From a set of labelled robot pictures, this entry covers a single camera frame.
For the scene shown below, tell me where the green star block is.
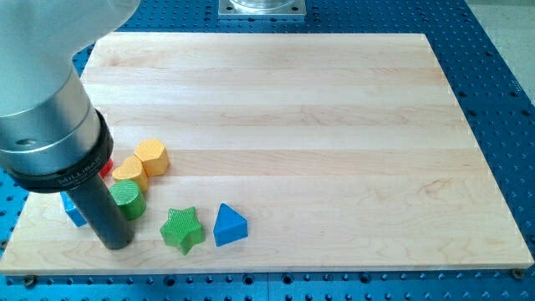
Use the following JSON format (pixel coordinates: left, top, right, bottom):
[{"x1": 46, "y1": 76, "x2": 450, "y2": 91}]
[{"x1": 160, "y1": 207, "x2": 206, "y2": 255}]

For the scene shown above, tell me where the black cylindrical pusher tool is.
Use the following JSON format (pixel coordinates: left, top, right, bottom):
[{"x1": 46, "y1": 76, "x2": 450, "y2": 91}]
[{"x1": 3, "y1": 112, "x2": 134, "y2": 250}]

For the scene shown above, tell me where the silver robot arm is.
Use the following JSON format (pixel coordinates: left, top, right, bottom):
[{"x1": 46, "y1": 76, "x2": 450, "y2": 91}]
[{"x1": 1, "y1": 0, "x2": 140, "y2": 176}]

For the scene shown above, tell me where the blue triangle block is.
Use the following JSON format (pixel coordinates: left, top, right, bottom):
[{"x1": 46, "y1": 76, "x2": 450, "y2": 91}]
[{"x1": 212, "y1": 203, "x2": 248, "y2": 247}]

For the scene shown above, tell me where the light wooden board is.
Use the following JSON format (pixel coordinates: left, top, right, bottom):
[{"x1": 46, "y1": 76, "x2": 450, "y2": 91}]
[{"x1": 1, "y1": 33, "x2": 533, "y2": 275}]

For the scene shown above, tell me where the yellow hexagon block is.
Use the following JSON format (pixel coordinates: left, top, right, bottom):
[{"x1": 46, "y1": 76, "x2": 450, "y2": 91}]
[{"x1": 134, "y1": 139, "x2": 170, "y2": 177}]

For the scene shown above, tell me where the yellow heart block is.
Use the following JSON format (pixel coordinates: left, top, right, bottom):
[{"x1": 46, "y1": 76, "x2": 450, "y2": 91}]
[{"x1": 112, "y1": 156, "x2": 148, "y2": 192}]

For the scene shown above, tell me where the green cylinder block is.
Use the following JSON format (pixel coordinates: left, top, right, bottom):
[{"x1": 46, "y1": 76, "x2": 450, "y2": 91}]
[{"x1": 110, "y1": 180, "x2": 146, "y2": 221}]

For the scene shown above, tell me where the red block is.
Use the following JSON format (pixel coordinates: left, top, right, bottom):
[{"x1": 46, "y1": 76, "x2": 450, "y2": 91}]
[{"x1": 99, "y1": 159, "x2": 113, "y2": 177}]

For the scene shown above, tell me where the blue cube block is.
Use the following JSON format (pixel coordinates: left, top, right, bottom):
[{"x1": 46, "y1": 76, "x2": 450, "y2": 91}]
[{"x1": 60, "y1": 192, "x2": 87, "y2": 227}]

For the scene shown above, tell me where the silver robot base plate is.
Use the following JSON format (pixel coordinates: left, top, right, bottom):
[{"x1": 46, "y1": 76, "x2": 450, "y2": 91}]
[{"x1": 218, "y1": 0, "x2": 307, "y2": 19}]

